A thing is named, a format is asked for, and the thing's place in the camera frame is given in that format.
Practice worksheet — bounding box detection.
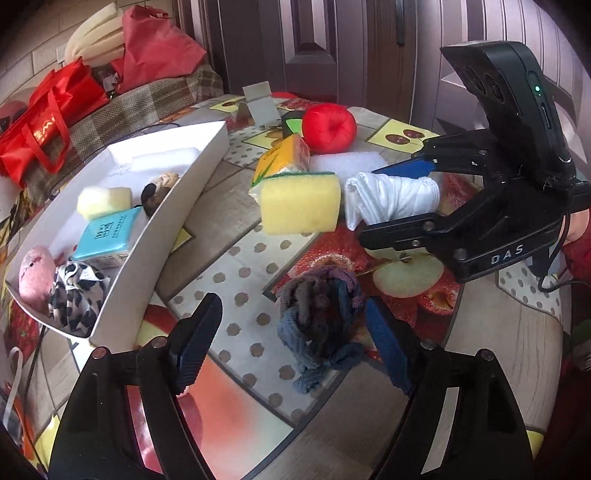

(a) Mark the white cloth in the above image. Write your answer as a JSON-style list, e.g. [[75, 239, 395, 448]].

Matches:
[[342, 173, 441, 231]]

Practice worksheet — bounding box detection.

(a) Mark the leopard print fabric bundle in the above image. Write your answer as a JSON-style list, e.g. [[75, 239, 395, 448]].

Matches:
[[48, 261, 110, 337]]

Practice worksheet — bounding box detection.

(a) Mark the blue grey knitted cloth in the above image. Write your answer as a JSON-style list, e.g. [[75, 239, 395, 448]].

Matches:
[[277, 265, 365, 394]]

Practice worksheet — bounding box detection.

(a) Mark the teal tissue pack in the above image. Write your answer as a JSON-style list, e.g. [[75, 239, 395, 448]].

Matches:
[[71, 207, 147, 270]]

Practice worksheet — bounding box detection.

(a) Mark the pink plush toy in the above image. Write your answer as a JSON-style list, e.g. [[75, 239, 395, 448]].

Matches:
[[18, 245, 56, 314]]

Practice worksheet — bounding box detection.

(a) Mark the pale yellow foam sponge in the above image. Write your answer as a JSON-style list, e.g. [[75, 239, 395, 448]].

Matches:
[[77, 186, 132, 221]]

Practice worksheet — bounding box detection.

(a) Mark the person's right hand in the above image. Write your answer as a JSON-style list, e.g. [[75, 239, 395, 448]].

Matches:
[[565, 209, 590, 244]]

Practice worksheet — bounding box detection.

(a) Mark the white foam block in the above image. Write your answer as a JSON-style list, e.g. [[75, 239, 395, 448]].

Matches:
[[310, 151, 388, 182]]

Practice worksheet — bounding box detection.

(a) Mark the red plush apple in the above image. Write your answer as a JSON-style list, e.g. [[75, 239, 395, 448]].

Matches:
[[301, 103, 356, 154]]

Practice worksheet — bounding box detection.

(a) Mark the yellow green scrub sponge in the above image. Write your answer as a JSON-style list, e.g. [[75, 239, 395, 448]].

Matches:
[[259, 173, 341, 235]]

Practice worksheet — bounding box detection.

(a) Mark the yellow tissue pack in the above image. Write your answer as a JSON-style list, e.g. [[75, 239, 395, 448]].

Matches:
[[252, 134, 311, 187]]

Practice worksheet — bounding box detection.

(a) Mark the fruit pattern tablecloth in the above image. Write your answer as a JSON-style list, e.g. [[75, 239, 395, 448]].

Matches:
[[0, 91, 591, 480]]

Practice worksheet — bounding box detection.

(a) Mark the black green small box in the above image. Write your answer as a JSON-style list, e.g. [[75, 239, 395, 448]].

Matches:
[[281, 110, 304, 139]]

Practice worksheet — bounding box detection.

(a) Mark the grey metal phone stand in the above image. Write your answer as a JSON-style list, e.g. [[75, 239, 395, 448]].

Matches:
[[235, 81, 281, 127]]

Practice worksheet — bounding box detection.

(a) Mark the white cardboard tray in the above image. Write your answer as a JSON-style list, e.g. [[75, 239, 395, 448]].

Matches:
[[5, 121, 228, 352]]

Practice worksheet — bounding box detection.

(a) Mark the plaid cloth covered box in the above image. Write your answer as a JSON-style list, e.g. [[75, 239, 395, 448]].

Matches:
[[19, 63, 223, 205]]

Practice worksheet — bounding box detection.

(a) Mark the red nonwoven bag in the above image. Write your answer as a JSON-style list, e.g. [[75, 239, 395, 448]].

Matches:
[[111, 6, 206, 94]]

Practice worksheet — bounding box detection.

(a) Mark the large red tote bag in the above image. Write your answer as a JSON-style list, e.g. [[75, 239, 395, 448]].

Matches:
[[1, 59, 108, 188]]

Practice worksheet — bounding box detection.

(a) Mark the cream foam roll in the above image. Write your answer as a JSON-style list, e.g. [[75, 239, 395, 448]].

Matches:
[[63, 3, 124, 68]]

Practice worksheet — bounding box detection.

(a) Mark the black cable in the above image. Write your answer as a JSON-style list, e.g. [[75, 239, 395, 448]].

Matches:
[[537, 202, 591, 294]]

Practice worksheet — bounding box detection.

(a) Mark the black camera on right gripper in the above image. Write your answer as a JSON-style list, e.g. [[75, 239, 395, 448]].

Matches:
[[441, 41, 576, 185]]

